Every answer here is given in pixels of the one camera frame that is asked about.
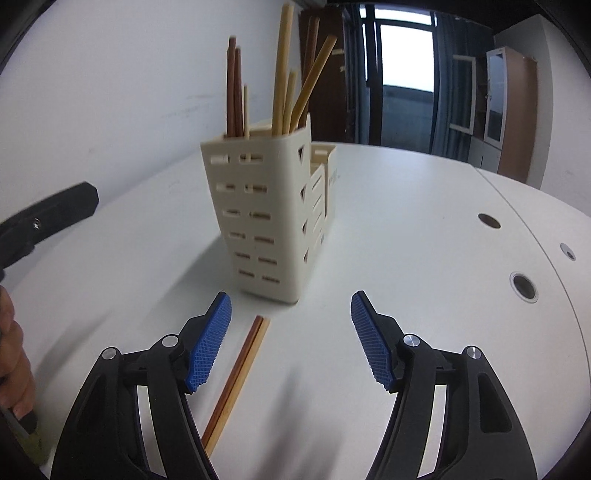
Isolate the cream slotted utensil holder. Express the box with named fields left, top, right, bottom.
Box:
left=201, top=117, right=339, bottom=305

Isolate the bright window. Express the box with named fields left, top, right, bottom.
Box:
left=360, top=4, right=439, bottom=153

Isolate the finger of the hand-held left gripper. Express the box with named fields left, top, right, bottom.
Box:
left=0, top=181, right=100, bottom=268

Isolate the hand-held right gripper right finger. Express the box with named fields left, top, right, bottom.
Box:
left=350, top=290, right=539, bottom=480

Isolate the dark brown wooden door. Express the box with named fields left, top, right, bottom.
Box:
left=298, top=4, right=352, bottom=143

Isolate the white framed pane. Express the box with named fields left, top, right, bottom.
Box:
left=449, top=54, right=477, bottom=136

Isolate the blue-grey curtain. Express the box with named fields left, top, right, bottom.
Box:
left=434, top=11, right=497, bottom=162

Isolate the person's olive clothing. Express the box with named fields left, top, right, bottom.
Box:
left=18, top=434, right=49, bottom=467

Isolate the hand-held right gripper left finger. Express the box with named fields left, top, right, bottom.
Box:
left=50, top=291, right=232, bottom=480

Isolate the brown wooden chopstick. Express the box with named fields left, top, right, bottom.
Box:
left=226, top=35, right=237, bottom=138
left=302, top=17, right=321, bottom=88
left=201, top=315, right=265, bottom=444
left=235, top=47, right=245, bottom=138

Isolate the grey ringed cable grommet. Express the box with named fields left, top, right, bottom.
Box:
left=509, top=272, right=539, bottom=303

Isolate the person's left hand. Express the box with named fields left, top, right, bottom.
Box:
left=0, top=285, right=38, bottom=418

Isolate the wooden cabinet with glass door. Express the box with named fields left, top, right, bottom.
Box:
left=468, top=45, right=540, bottom=184

